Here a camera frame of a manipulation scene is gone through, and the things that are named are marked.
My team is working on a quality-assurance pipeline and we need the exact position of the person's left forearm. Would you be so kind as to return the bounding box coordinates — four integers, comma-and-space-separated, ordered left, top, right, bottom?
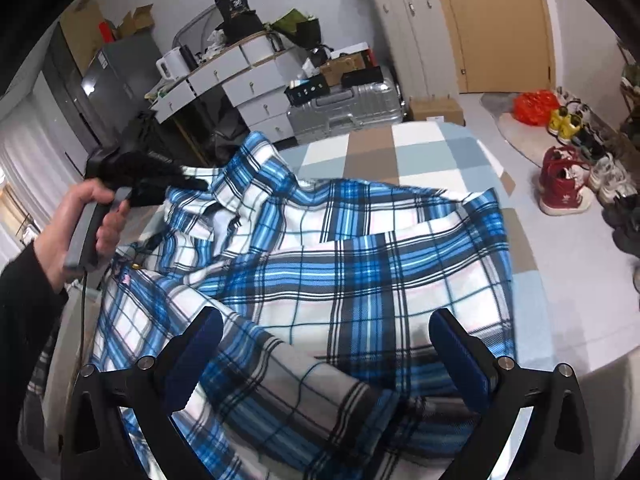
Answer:
0, 242, 71, 411

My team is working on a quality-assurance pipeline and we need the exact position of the white electric kettle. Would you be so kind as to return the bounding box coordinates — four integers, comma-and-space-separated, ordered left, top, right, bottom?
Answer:
155, 47, 188, 81

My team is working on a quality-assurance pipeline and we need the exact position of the grey round rug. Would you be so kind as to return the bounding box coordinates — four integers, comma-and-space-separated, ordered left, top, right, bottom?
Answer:
480, 91, 566, 168

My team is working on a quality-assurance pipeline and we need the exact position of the grey refrigerator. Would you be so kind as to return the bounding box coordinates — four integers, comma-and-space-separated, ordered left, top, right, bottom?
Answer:
80, 35, 166, 136

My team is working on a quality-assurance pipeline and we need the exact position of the tall dark glass cabinet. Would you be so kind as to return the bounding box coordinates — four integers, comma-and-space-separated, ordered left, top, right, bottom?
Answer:
42, 25, 106, 146

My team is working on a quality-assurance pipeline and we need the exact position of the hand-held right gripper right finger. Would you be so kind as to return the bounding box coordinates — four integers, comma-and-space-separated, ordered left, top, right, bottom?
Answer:
429, 308, 608, 480

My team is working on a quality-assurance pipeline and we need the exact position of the black open box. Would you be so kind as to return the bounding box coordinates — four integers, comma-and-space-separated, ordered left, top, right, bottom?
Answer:
285, 77, 328, 106

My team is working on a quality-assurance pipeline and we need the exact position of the row of assorted shoes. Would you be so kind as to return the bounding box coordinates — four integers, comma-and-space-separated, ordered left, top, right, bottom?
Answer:
539, 102, 640, 291

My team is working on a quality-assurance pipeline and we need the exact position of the person's left hand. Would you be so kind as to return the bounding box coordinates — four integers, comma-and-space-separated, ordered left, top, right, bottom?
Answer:
39, 179, 133, 294

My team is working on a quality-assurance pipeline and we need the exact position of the blue white plaid shirt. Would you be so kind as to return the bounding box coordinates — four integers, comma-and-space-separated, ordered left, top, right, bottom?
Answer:
92, 131, 516, 480

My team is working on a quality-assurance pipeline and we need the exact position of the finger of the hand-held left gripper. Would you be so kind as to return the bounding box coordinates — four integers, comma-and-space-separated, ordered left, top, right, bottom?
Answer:
129, 169, 210, 208

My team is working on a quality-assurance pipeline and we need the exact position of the white hard-shell suitcase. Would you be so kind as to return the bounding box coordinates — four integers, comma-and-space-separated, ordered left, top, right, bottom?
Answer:
370, 0, 461, 111

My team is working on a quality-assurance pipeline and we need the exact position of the metal folding bed frame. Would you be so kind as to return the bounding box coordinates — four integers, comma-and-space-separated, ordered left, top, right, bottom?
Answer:
172, 7, 221, 56

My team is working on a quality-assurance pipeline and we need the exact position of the flat black box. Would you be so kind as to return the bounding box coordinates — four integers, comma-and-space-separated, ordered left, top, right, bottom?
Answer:
342, 67, 383, 88

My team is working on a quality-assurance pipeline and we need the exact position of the black paper bag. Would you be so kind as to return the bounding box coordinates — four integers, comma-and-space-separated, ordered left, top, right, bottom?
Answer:
215, 0, 263, 43

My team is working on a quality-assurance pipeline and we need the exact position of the checkered tablecloth table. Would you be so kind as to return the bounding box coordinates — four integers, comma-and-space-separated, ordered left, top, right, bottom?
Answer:
277, 121, 568, 386

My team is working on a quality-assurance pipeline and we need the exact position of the orange plastic bag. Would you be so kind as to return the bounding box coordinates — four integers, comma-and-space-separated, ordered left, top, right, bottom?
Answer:
514, 89, 560, 126

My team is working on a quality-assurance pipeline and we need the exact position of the silver aluminium suitcase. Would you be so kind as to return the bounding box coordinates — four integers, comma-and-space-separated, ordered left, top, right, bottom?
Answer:
286, 80, 406, 143

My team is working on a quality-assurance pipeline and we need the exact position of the closed cardboard box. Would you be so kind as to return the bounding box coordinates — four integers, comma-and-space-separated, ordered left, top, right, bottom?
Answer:
407, 97, 466, 126

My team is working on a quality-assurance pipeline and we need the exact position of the wooden door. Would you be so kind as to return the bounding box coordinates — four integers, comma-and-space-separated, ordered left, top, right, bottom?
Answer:
432, 0, 557, 95

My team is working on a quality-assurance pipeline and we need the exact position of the white drawer desk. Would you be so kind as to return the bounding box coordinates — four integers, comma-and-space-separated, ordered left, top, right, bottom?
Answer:
150, 30, 326, 141

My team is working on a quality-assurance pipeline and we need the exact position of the open cardboard box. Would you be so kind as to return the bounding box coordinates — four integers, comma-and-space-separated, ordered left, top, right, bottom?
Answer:
117, 5, 156, 36

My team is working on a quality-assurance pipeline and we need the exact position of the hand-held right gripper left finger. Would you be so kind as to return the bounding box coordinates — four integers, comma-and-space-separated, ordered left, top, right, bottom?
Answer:
61, 305, 224, 480

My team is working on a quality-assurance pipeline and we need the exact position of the small cardboard box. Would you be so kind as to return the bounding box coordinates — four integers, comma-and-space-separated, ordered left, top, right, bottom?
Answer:
320, 57, 363, 86

